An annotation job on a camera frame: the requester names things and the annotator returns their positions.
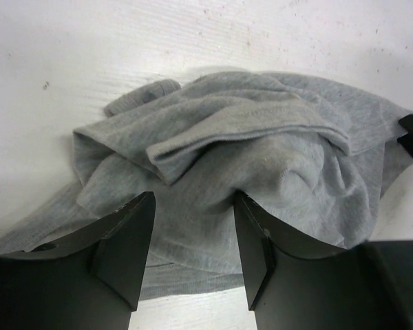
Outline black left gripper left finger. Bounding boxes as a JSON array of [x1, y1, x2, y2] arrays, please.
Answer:
[[0, 192, 156, 329]]

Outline grey tank top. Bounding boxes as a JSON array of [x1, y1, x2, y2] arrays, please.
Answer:
[[0, 71, 413, 300]]

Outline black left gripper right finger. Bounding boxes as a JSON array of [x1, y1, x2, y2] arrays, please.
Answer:
[[233, 192, 413, 329]]

